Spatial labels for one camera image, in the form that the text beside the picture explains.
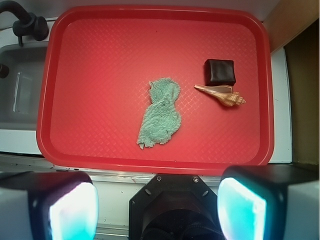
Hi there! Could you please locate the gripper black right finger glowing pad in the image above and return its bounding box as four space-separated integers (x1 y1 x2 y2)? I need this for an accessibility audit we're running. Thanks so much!
217 165 320 240

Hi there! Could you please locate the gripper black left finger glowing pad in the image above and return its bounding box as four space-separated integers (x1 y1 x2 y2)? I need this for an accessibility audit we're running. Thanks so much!
0 171 99 240

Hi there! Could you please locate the black sink knob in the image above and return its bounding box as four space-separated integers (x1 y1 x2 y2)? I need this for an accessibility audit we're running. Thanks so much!
0 63 10 79

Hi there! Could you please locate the tan spiral seashell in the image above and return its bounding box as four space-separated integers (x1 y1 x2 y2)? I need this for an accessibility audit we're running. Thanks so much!
194 84 246 107

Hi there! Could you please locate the grey sink basin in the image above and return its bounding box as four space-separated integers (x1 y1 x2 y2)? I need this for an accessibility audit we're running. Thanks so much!
0 41 48 131

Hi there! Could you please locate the red plastic tray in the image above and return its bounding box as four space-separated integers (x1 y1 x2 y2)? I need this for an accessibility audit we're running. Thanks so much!
36 5 274 176

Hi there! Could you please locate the black faucet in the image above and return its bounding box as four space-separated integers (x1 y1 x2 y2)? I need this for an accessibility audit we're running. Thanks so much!
0 0 50 47

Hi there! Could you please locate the light blue-green knit cloth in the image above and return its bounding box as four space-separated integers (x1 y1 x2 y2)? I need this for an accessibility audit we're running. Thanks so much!
136 77 182 150

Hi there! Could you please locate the dark brown square block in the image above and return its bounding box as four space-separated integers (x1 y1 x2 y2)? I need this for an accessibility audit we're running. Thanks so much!
204 59 236 87

